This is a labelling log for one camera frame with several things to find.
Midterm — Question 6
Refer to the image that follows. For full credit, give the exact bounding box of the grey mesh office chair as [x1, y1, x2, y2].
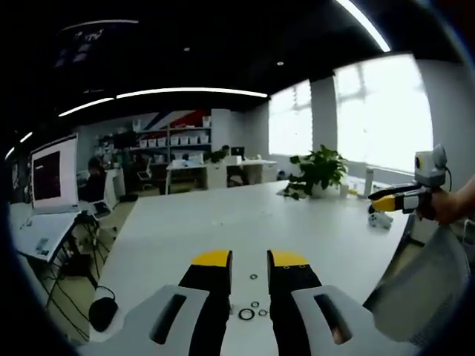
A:
[362, 221, 471, 344]

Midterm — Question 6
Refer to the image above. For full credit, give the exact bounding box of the small white device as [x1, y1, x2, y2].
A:
[367, 211, 394, 230]

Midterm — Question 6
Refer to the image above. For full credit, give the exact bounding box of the bright ceiling light strip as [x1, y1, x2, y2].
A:
[332, 0, 392, 53]

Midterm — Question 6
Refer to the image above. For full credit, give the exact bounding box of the long ceiling light strip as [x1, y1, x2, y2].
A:
[116, 87, 269, 100]

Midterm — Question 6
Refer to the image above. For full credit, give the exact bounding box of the white side desk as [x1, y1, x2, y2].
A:
[10, 210, 82, 263]

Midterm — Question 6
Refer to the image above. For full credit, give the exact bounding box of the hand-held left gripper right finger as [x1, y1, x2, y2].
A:
[266, 250, 376, 356]

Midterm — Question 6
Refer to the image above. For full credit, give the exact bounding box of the short ceiling light strip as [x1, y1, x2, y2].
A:
[57, 96, 115, 118]

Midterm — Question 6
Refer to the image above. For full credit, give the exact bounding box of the black round pouch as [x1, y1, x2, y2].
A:
[88, 285, 120, 333]

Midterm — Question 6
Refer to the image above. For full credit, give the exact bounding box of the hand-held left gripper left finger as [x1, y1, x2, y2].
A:
[124, 248, 234, 356]

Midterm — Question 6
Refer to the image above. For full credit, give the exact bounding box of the storage shelf with white bins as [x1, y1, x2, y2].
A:
[129, 125, 213, 161]

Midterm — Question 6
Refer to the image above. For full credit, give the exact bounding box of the computer monitor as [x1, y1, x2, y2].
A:
[30, 133, 80, 213]

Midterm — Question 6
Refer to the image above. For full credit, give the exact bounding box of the white background desk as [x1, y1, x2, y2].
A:
[165, 158, 278, 194]

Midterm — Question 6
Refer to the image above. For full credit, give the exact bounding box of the person's right hand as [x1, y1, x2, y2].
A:
[430, 180, 475, 225]

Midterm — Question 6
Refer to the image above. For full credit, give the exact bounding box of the green potted plant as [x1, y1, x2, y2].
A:
[284, 144, 350, 201]

